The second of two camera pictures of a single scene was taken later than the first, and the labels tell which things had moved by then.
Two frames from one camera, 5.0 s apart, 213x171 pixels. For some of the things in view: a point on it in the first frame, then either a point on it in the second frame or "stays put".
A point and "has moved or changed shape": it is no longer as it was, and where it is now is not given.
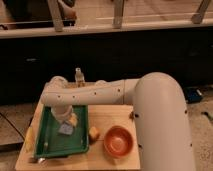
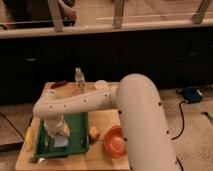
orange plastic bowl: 118,141 stays put
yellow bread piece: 94,133 stays put
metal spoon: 37,160 stays put
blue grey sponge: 66,129 has moved or changed shape
